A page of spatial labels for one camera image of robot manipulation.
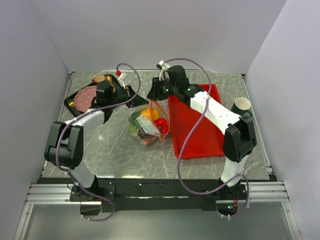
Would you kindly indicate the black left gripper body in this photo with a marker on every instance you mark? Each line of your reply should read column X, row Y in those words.
column 118, row 98

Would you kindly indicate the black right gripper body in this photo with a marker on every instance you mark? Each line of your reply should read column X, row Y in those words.
column 173, row 89

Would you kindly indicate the small orange toy fruit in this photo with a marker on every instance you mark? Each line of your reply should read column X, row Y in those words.
column 152, row 114

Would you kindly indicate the orange green toy mango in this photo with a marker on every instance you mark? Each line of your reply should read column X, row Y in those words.
column 135, row 115

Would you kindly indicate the clear zip top bag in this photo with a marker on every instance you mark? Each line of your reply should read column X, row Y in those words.
column 147, row 126

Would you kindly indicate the toy cauliflower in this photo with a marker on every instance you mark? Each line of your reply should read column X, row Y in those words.
column 132, row 128

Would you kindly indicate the red toy bell pepper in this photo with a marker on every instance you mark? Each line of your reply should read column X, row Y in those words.
column 162, row 125

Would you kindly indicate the dark purple toy onion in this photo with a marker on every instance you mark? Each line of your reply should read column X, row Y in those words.
column 142, row 135

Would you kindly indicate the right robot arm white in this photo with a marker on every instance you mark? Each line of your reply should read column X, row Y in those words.
column 238, row 131

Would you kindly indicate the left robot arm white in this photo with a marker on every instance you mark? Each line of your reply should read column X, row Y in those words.
column 65, row 143

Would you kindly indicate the gold spoon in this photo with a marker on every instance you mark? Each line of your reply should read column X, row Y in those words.
column 109, row 78

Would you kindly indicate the brown ceramic cup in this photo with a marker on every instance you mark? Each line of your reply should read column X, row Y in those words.
column 98, row 78

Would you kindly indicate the pink dotted plate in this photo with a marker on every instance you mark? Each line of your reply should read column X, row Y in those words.
column 83, row 99

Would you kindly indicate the black serving tray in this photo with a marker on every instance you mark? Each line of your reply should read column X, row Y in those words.
column 74, row 111

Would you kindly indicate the red plastic bin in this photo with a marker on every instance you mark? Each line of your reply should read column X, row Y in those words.
column 206, row 141

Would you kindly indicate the dark green mug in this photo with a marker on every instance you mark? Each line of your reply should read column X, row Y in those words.
column 242, row 106

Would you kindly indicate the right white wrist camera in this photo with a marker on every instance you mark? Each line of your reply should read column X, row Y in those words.
column 163, row 67

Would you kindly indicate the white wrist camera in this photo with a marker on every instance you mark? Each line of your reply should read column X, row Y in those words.
column 163, row 67
column 122, row 77

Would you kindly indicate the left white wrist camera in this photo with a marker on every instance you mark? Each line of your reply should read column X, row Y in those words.
column 122, row 77

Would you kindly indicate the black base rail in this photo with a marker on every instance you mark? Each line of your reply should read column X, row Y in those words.
column 155, row 194

